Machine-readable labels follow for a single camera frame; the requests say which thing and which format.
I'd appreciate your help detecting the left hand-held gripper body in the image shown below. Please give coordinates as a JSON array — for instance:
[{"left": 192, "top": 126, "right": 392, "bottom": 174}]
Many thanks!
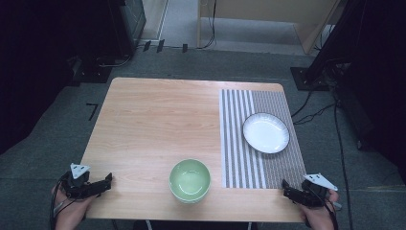
[{"left": 60, "top": 162, "right": 103, "bottom": 200}]

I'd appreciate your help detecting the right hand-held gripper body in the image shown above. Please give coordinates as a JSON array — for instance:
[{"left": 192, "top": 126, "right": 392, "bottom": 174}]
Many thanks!
[{"left": 288, "top": 172, "right": 339, "bottom": 209}]

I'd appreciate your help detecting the person's right hand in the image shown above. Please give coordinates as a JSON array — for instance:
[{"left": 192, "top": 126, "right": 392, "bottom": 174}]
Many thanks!
[{"left": 298, "top": 189, "right": 340, "bottom": 230}]

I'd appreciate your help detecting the person's left hand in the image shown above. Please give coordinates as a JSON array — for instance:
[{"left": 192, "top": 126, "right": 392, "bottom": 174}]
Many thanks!
[{"left": 52, "top": 187, "right": 97, "bottom": 230}]

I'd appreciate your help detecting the white plate with dark rim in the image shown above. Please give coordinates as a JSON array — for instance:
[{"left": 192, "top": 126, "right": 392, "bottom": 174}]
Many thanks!
[{"left": 241, "top": 111, "right": 291, "bottom": 155}]

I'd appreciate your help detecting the striped grey placemat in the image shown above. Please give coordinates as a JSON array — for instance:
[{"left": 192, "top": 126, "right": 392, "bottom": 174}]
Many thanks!
[{"left": 218, "top": 88, "right": 307, "bottom": 190}]

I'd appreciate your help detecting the green bowl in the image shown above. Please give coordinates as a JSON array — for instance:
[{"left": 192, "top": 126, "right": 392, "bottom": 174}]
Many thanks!
[{"left": 169, "top": 158, "right": 212, "bottom": 205}]

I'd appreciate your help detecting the black cabinet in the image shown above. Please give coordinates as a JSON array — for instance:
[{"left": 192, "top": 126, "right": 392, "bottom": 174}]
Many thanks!
[{"left": 106, "top": 0, "right": 147, "bottom": 59}]

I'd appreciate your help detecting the light wooden furniture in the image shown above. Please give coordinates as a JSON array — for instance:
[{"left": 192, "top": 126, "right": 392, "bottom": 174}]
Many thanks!
[{"left": 196, "top": 0, "right": 341, "bottom": 56}]

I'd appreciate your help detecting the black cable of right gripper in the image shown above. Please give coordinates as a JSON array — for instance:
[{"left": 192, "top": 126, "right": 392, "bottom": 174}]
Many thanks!
[{"left": 320, "top": 191, "right": 340, "bottom": 230}]

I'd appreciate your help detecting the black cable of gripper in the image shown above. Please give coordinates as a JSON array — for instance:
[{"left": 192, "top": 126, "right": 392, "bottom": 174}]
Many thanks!
[
  {"left": 320, "top": 191, "right": 340, "bottom": 230},
  {"left": 49, "top": 176, "right": 73, "bottom": 230}
]

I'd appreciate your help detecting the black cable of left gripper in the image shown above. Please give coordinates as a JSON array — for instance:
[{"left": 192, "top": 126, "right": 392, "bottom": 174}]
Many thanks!
[{"left": 49, "top": 176, "right": 73, "bottom": 230}]

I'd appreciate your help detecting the long black floor cable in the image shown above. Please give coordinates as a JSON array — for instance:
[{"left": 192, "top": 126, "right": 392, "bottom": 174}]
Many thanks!
[{"left": 332, "top": 92, "right": 354, "bottom": 230}]

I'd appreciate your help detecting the black floor cables bundle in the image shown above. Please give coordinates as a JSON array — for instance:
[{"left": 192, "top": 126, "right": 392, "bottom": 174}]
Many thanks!
[{"left": 290, "top": 90, "right": 337, "bottom": 127}]

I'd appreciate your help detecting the black stand base plate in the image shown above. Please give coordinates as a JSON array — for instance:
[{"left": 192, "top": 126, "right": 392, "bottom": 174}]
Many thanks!
[
  {"left": 72, "top": 57, "right": 113, "bottom": 84},
  {"left": 289, "top": 66, "right": 331, "bottom": 92}
]

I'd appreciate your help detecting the black hanging cable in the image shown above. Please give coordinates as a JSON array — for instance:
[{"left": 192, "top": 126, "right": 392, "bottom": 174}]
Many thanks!
[{"left": 195, "top": 0, "right": 218, "bottom": 51}]

